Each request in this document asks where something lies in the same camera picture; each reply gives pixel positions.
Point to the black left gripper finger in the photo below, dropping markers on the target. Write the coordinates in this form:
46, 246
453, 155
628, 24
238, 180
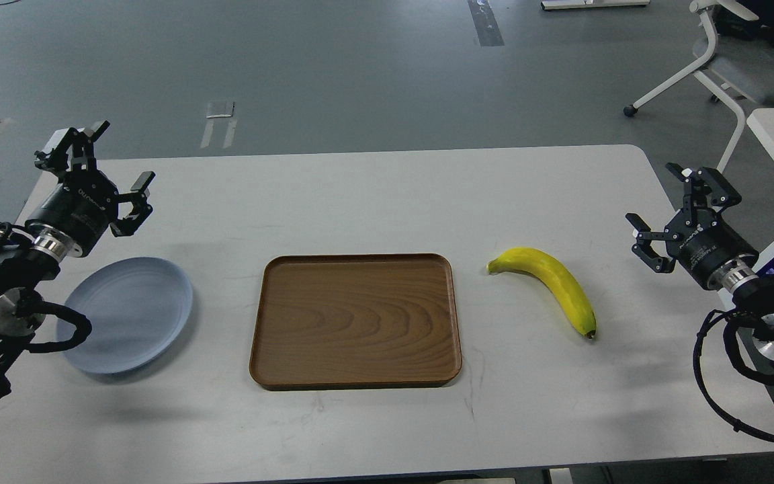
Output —
137, 197
70, 150

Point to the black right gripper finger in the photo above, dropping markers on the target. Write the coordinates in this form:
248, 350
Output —
707, 193
643, 245

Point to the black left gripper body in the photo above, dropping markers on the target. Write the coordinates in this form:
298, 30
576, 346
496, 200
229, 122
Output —
81, 207

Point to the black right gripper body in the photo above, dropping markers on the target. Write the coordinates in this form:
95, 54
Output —
704, 247

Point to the blue round plate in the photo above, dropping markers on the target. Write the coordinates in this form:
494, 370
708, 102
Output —
137, 308

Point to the yellow banana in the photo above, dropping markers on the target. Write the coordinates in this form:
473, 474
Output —
568, 292

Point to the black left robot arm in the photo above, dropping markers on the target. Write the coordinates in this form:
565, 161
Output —
28, 323

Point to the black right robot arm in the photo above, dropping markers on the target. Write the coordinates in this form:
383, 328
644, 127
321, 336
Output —
750, 340

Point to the white office chair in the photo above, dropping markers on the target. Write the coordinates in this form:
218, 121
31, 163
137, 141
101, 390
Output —
721, 64

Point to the brown wooden tray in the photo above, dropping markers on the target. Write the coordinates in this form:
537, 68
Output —
367, 321

